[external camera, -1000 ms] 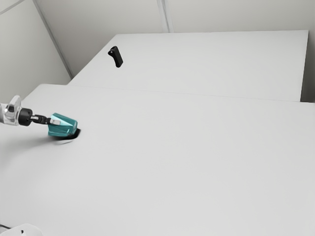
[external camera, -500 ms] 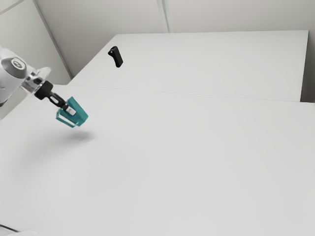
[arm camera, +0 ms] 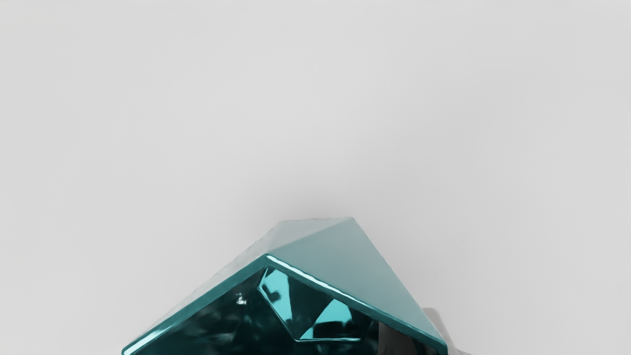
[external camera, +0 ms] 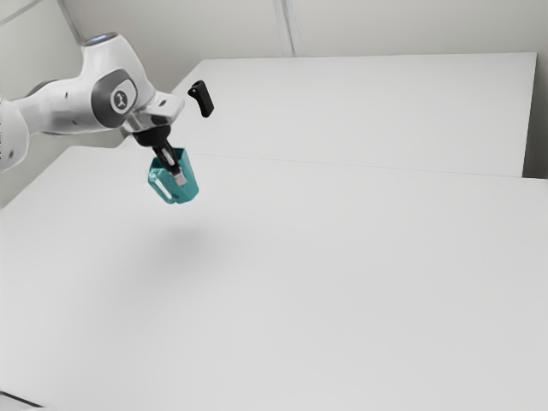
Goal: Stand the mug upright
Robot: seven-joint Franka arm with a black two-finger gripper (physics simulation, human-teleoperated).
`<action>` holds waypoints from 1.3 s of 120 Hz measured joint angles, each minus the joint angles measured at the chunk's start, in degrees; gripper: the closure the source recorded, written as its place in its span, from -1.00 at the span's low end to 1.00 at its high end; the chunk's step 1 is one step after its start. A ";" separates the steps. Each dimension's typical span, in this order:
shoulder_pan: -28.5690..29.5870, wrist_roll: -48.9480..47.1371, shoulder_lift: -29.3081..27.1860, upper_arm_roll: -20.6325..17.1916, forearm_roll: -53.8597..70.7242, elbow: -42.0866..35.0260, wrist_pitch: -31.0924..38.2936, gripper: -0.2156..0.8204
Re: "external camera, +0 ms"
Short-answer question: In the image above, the teal faceted mug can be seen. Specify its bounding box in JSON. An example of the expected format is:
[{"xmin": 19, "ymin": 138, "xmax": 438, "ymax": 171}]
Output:
[{"xmin": 146, "ymin": 146, "xmax": 201, "ymax": 207}]

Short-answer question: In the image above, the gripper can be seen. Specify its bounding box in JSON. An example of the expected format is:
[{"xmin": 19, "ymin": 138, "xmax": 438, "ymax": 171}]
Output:
[{"xmin": 130, "ymin": 123, "xmax": 188, "ymax": 188}]

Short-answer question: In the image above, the small black angled piece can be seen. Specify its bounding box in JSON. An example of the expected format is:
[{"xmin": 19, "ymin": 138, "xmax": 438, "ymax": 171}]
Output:
[{"xmin": 187, "ymin": 80, "xmax": 216, "ymax": 119}]

